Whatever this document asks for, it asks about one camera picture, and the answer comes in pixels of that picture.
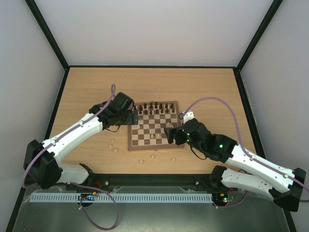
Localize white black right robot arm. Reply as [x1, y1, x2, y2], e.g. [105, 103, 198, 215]
[164, 118, 306, 212]

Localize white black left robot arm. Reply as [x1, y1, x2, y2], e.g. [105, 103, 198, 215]
[24, 92, 138, 189]

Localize wooden chess board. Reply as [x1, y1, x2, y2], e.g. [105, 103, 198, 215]
[127, 101, 184, 151]

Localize black front mounting rail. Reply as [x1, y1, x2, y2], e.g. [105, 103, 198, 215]
[24, 172, 281, 193]

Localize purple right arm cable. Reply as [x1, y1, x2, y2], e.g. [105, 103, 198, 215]
[182, 97, 309, 209]

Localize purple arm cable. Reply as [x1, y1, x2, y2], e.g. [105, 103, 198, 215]
[21, 84, 120, 230]
[182, 97, 309, 209]

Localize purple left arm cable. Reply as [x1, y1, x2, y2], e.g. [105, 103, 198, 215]
[21, 84, 120, 230]

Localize light blue slotted cable duct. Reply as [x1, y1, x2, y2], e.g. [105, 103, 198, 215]
[29, 193, 213, 203]

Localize black left frame post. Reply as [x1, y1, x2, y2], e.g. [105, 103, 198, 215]
[25, 0, 69, 71]

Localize black frame post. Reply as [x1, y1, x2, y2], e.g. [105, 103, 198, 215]
[25, 0, 69, 71]
[237, 0, 283, 72]

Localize black right frame post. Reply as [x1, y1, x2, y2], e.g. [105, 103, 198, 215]
[237, 0, 283, 72]

